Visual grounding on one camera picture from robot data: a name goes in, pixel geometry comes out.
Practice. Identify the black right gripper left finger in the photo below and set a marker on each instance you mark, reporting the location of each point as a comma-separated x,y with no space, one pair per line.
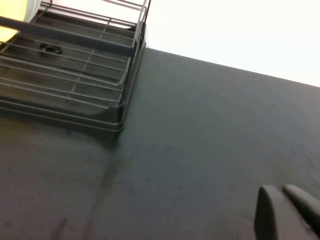
272,220

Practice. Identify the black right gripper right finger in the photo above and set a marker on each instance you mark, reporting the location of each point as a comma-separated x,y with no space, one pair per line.
306,207

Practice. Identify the yellow plate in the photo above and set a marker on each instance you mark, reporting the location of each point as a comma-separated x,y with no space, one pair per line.
10,7

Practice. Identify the black plastic drip tray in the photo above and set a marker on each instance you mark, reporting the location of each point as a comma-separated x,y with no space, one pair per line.
51,48

